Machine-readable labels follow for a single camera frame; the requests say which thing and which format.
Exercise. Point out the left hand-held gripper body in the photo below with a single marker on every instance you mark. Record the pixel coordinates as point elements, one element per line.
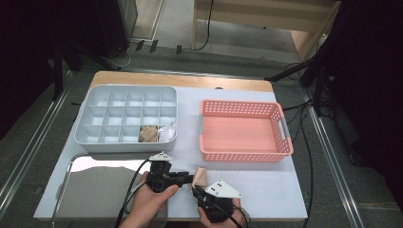
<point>161,179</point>

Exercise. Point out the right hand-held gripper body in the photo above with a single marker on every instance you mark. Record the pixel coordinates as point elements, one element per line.
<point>218,202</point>

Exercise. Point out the beige sock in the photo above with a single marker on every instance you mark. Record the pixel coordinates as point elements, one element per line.
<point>148,134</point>
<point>201,176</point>

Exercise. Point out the white sock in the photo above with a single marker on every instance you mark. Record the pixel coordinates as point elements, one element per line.
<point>167,133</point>

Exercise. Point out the silver metal tray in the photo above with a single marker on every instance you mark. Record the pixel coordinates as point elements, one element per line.
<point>95,190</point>

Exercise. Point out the white compartment storage box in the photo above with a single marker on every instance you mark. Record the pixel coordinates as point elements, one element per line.
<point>126,117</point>

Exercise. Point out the pink perforated plastic basket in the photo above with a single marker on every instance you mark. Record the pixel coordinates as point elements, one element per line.
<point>266,126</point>

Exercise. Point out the person's right hand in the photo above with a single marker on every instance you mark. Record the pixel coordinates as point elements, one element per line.
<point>236,218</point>

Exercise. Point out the person's left hand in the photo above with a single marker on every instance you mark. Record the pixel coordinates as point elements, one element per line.
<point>149,207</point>

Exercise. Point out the white table cover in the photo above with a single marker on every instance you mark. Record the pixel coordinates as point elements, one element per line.
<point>187,126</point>

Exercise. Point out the black metal stand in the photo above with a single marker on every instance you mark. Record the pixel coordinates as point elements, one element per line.
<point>58,72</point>

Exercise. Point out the black tripod stand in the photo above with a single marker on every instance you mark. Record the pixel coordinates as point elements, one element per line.
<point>291,71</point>

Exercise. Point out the dark cabinet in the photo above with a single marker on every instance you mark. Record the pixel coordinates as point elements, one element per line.
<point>117,25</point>

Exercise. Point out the wooden bench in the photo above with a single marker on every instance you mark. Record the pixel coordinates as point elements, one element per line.
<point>253,19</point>

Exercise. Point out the dark curtain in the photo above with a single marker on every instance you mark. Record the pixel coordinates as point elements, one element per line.
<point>374,79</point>
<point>25,47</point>

